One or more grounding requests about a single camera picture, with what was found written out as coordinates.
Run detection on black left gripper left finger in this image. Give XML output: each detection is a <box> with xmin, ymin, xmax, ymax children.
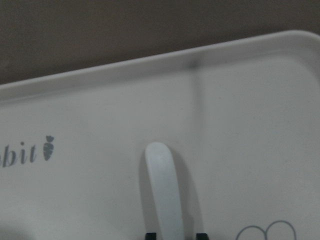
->
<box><xmin>145</xmin><ymin>232</ymin><xmax>157</xmax><ymax>240</ymax></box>

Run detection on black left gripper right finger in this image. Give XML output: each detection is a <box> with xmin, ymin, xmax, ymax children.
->
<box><xmin>195</xmin><ymin>233</ymin><xmax>208</xmax><ymax>240</ymax></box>

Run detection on cream rabbit tray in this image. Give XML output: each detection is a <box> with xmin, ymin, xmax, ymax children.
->
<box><xmin>0</xmin><ymin>30</ymin><xmax>320</xmax><ymax>240</ymax></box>

